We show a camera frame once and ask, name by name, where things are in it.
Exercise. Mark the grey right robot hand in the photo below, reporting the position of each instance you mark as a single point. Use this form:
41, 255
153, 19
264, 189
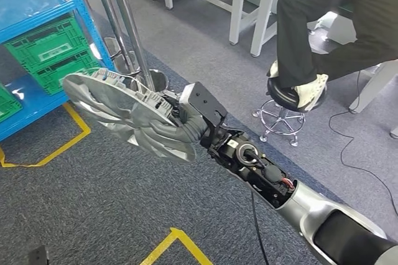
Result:
167, 133

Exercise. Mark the silver plastic wheel hubcap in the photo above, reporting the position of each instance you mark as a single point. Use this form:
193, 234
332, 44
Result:
99, 94

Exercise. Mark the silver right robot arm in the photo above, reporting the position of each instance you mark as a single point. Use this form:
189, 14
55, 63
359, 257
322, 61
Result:
310, 213

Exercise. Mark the white workbench with green top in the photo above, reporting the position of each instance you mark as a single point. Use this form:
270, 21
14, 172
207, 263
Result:
239, 7

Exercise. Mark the blue metal shelf rack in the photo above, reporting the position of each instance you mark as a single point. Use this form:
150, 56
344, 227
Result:
31, 106

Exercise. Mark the stool with chrome base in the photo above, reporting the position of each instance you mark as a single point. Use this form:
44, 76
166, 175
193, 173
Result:
280, 96

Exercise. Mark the green plastic crate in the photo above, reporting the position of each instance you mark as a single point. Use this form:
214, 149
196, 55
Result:
47, 49
7, 104

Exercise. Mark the person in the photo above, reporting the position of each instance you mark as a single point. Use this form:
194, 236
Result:
298, 28

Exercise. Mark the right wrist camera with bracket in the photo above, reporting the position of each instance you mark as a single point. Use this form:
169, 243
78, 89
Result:
205, 104

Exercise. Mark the chrome stanchion post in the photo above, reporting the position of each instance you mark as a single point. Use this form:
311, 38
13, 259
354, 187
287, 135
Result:
130, 28
108, 11

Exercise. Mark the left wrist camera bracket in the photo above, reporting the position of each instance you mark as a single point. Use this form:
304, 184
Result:
38, 257

